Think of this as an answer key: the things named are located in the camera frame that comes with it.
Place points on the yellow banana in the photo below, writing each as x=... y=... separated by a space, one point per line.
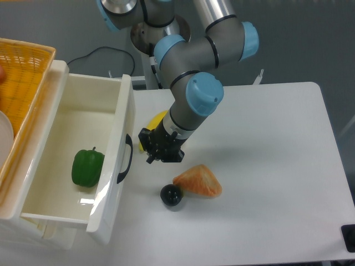
x=154 y=122

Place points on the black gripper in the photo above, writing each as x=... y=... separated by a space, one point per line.
x=168 y=146

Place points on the yellow woven basket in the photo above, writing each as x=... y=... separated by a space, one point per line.
x=26 y=66

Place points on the black eggplant ball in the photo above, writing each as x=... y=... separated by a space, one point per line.
x=171 y=195

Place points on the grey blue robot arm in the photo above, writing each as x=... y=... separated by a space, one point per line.
x=184 y=66

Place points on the black object at table edge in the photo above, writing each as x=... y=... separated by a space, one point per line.
x=348 y=232

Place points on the orange bread wedge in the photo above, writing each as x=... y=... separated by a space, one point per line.
x=199 y=180

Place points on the white plate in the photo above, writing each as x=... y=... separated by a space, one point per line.
x=7 y=138

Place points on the green bell pepper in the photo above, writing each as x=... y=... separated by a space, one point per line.
x=86 y=168

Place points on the white drawer cabinet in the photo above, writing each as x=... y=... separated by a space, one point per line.
x=20 y=192

